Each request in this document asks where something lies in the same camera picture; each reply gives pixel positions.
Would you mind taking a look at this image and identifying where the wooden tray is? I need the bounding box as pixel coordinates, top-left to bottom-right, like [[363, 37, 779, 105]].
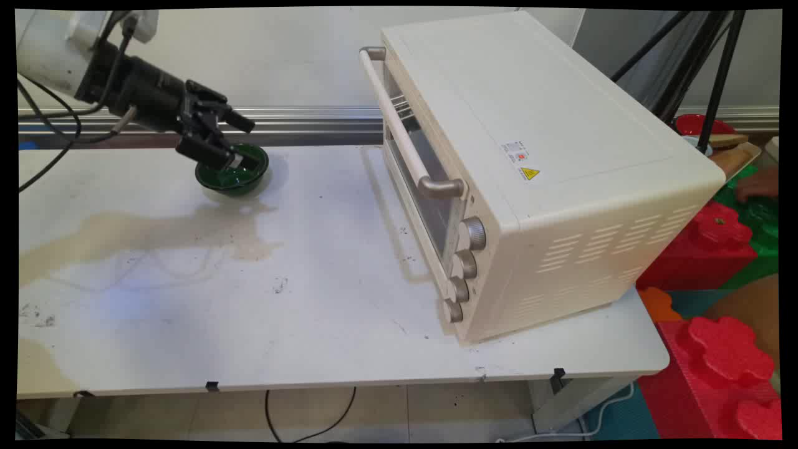
[[708, 142, 762, 181]]

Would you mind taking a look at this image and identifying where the dark green bowl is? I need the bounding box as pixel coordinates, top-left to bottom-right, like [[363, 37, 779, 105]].
[[195, 143, 270, 198]]

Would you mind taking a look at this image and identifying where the white floor cable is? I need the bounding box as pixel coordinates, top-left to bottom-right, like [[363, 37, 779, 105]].
[[499, 382, 635, 442]]

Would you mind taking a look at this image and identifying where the white table leg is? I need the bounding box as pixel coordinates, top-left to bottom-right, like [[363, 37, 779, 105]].
[[529, 374, 638, 434]]

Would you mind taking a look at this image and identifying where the black tripod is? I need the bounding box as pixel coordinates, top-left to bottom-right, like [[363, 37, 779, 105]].
[[611, 9, 747, 155]]

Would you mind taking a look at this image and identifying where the green foam block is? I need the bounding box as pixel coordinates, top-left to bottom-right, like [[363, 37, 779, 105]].
[[713, 165, 780, 289]]

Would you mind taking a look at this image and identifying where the red foam block with stain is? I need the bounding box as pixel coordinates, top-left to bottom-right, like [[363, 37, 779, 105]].
[[636, 200, 759, 291]]

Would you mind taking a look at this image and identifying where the large silver oven knob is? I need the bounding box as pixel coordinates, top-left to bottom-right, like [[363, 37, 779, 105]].
[[458, 217, 487, 251]]

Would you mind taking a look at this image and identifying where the black floor cable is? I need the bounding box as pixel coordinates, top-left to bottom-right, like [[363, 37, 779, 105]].
[[265, 387, 357, 443]]

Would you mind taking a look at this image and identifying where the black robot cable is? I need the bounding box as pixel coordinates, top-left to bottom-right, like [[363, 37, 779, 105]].
[[17, 12, 139, 193]]

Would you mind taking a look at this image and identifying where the teal foam mat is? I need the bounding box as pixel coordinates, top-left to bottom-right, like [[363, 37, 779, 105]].
[[667, 288, 736, 320]]

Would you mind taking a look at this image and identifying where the aluminium rail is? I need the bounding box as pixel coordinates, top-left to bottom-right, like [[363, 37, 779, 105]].
[[17, 106, 780, 148]]

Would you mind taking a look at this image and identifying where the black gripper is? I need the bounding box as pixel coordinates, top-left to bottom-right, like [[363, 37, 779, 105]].
[[112, 55, 259, 172]]

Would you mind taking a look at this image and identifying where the person hand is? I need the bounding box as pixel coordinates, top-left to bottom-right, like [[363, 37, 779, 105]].
[[736, 165, 780, 203]]

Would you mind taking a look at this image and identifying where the large red foam block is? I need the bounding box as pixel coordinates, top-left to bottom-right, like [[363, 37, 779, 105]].
[[636, 315, 783, 440]]

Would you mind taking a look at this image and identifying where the orange foam piece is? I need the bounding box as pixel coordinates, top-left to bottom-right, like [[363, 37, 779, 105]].
[[637, 287, 683, 323]]

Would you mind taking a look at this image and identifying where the glass oven door with handle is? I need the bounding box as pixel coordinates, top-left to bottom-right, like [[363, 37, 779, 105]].
[[360, 47, 468, 300]]

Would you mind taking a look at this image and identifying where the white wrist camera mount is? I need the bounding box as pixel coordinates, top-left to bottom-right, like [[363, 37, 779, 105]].
[[67, 9, 160, 46]]

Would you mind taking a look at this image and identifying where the cream toaster oven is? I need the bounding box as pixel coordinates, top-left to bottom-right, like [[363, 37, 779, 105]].
[[360, 9, 727, 345]]

